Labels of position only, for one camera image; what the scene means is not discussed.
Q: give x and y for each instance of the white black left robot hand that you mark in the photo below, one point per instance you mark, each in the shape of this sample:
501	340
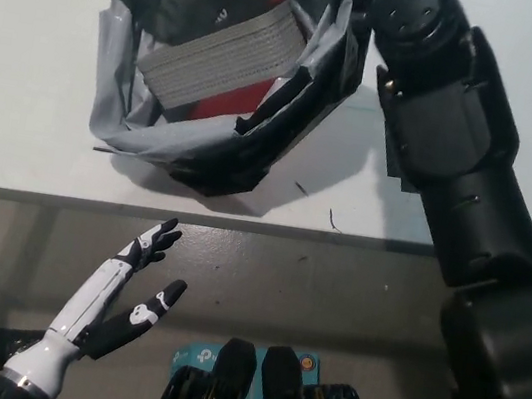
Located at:
88	298

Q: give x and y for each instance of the grey perforated rectangular plastic basket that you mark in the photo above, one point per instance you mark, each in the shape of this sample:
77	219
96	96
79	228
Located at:
217	60

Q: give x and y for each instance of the grey and black plastic bag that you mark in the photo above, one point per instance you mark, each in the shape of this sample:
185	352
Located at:
117	85

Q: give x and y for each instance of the black teal robot torso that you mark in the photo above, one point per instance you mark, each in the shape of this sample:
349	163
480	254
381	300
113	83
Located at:
238	372

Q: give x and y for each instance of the black table tape patch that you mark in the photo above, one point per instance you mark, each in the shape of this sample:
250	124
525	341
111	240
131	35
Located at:
396	177

